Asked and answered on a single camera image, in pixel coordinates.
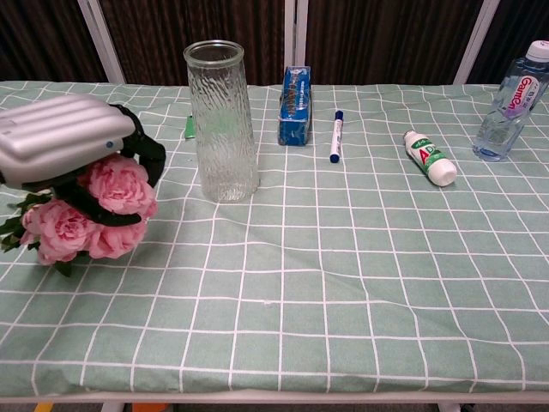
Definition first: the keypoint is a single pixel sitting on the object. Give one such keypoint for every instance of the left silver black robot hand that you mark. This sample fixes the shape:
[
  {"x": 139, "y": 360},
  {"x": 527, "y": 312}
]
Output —
[{"x": 56, "y": 133}]

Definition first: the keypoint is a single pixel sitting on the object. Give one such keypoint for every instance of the white blue marker pen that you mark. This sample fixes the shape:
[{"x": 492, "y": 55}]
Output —
[{"x": 336, "y": 137}]

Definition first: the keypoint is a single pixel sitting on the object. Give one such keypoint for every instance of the blue rectangular box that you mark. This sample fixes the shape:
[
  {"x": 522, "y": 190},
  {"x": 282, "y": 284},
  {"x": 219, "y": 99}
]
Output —
[{"x": 295, "y": 111}]

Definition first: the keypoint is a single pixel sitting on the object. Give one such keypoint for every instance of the grey aluminium frame post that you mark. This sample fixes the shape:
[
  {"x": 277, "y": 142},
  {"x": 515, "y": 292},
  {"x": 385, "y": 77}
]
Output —
[
  {"x": 103, "y": 43},
  {"x": 296, "y": 34},
  {"x": 476, "y": 43}
]

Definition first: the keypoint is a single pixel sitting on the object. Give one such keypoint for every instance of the dark brown pleated curtain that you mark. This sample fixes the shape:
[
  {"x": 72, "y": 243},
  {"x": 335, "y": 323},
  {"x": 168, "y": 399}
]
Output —
[
  {"x": 150, "y": 38},
  {"x": 510, "y": 30},
  {"x": 43, "y": 38},
  {"x": 386, "y": 38}
]

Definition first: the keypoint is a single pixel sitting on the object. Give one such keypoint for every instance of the clear plastic water bottle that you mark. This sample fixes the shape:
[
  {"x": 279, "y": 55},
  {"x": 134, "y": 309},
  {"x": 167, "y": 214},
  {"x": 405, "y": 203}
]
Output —
[{"x": 510, "y": 107}]

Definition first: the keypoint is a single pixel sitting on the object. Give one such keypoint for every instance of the clear glass cup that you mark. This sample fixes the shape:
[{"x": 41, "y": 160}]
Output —
[{"x": 221, "y": 129}]

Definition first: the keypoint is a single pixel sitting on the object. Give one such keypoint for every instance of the pink artificial flower bouquet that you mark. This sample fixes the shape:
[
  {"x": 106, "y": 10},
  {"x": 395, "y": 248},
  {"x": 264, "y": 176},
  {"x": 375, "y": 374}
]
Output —
[{"x": 120, "y": 184}]

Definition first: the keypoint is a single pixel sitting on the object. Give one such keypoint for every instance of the green checked tablecloth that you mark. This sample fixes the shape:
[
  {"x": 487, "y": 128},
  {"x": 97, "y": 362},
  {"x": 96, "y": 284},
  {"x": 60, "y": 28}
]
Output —
[{"x": 321, "y": 279}]

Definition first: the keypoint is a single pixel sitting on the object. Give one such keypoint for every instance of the small white green-label bottle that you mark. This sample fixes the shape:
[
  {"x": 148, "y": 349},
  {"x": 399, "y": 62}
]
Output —
[{"x": 429, "y": 156}]

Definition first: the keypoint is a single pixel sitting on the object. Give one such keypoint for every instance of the green paper packet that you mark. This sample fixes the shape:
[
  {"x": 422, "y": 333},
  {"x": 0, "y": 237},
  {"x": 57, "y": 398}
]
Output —
[{"x": 190, "y": 129}]

